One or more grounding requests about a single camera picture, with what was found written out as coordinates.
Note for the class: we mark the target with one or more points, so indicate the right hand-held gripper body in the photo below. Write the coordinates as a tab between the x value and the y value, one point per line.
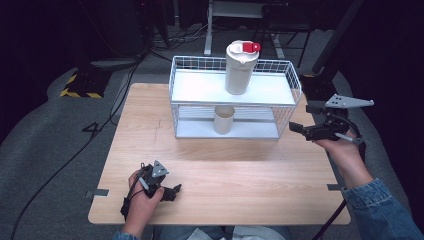
333	123

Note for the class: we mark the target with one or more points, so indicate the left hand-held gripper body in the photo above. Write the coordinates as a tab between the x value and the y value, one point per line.
154	180

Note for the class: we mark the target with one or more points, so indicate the white paper cup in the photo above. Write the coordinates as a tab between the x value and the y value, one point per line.
224	119

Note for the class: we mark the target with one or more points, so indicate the white tumbler with red lid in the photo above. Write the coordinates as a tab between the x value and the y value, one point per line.
240	68

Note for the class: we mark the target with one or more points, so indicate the person's left hand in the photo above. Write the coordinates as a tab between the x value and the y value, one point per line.
143	206

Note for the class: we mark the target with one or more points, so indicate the person's right hand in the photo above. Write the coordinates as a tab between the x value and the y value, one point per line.
345	151

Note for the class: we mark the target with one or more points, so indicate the black stand with slanted pole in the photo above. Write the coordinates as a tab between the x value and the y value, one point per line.
323	85

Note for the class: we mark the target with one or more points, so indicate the person's legs in jeans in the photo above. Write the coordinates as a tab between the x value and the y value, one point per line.
253	233

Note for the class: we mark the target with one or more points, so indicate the yellow black striped floor base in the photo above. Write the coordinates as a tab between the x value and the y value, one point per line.
85	85

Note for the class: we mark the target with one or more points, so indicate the white metal stand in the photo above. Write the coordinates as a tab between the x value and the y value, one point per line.
233	8

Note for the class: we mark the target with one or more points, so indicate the black metal chair frame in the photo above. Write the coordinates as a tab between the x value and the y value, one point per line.
286	23

